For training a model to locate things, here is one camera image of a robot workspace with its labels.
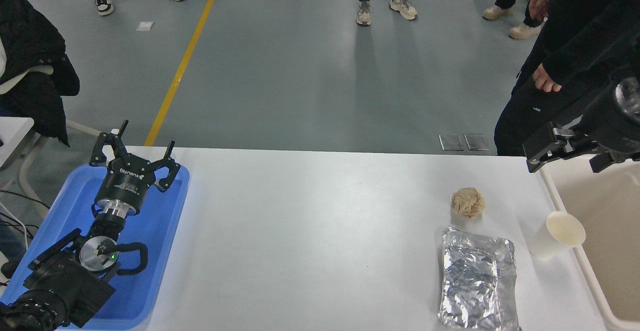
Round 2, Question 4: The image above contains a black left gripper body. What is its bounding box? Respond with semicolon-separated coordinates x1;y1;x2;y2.
94;155;155;211

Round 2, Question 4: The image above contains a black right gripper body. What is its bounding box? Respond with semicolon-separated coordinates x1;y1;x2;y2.
575;106;640;154

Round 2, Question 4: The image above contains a white paper cup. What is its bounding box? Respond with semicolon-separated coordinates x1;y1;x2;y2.
527;211;587;260

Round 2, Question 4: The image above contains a blue plastic tray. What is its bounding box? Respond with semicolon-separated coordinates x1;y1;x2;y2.
0;163;191;331

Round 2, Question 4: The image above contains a metal floor plate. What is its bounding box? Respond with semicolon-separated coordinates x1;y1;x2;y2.
438;133;464;151
464;132;490;151

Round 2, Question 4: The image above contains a large pale bin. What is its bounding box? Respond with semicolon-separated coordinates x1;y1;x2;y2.
539;153;640;331

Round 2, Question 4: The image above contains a crumpled tan paper ball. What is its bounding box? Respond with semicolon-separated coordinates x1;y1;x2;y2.
451;187;486;219

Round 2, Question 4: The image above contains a white side table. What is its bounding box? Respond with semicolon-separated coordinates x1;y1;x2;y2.
0;117;101;204

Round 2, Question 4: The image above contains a standing person in black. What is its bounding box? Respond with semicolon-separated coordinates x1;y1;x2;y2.
494;0;640;157

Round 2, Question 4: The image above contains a seated person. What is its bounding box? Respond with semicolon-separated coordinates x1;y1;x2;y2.
0;0;81;148

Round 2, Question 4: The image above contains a silver foil tray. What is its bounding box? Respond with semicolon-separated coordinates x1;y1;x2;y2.
437;225;522;331

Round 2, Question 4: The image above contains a black cable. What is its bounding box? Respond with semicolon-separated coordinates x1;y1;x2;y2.
0;189;51;211

